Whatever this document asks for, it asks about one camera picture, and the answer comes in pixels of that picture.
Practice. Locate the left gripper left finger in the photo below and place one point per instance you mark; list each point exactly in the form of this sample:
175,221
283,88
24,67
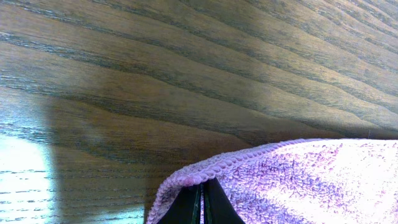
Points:
186,208

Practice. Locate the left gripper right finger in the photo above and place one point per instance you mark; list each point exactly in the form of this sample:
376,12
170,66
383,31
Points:
217,207

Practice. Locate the purple microfiber cloth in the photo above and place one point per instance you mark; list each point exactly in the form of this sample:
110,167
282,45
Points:
299,181

